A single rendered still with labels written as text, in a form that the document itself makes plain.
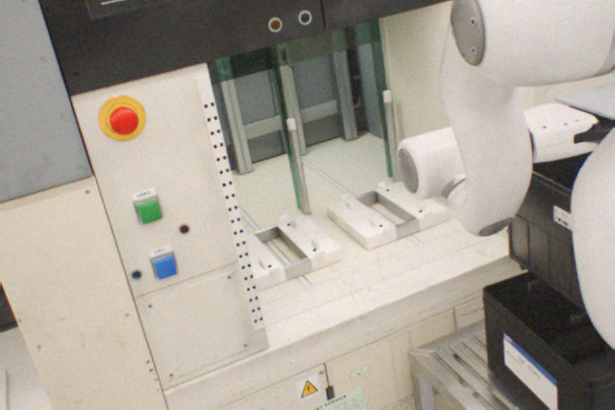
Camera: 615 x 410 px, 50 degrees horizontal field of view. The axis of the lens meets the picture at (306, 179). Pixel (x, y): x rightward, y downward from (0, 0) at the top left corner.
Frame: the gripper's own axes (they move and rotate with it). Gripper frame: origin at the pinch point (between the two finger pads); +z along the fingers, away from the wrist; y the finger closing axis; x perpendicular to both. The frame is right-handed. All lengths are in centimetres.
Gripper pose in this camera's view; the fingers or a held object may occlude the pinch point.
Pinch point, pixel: (607, 113)
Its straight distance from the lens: 104.1
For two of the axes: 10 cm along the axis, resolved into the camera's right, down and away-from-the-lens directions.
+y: 3.1, 3.2, -8.9
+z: 9.4, -2.7, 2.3
